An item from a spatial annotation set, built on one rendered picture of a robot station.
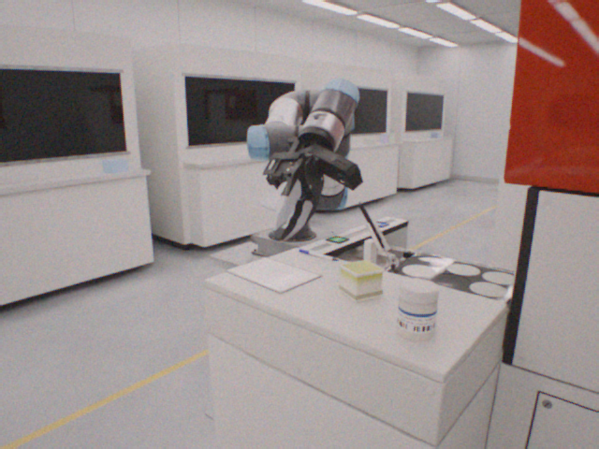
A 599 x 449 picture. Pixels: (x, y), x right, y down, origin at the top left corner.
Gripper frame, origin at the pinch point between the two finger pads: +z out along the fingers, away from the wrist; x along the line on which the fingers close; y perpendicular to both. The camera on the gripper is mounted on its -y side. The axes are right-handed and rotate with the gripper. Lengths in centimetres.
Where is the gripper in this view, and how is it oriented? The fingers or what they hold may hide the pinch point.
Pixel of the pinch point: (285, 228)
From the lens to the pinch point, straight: 69.0
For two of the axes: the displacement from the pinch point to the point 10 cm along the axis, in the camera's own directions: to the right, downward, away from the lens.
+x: -3.8, -6.0, -7.1
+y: -8.5, -0.8, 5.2
